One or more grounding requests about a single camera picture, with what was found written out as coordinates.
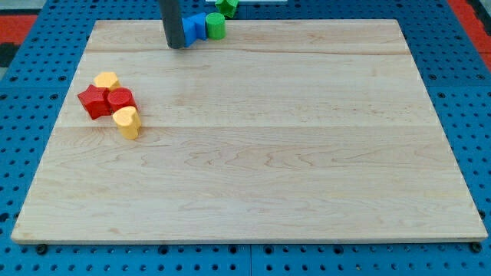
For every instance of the yellow heart block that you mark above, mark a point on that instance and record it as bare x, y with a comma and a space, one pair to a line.
128, 122

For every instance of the red star block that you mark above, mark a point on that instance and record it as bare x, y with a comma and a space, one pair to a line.
94, 101

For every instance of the blue angular block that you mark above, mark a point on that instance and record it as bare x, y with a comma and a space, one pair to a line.
200, 25

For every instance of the red cylinder block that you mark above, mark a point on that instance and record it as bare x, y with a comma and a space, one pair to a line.
121, 97

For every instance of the green star block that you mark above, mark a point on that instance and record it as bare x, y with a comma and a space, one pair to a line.
227, 7

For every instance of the green cylinder block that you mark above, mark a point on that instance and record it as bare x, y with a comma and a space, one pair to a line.
215, 26

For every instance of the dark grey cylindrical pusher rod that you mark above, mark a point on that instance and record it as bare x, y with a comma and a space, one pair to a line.
172, 23

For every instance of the blue cube block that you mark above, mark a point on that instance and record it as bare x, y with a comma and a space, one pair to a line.
189, 28

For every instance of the yellow hexagon block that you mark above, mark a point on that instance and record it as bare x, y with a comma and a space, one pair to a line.
107, 79

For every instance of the light wooden board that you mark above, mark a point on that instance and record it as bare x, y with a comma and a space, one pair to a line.
283, 132

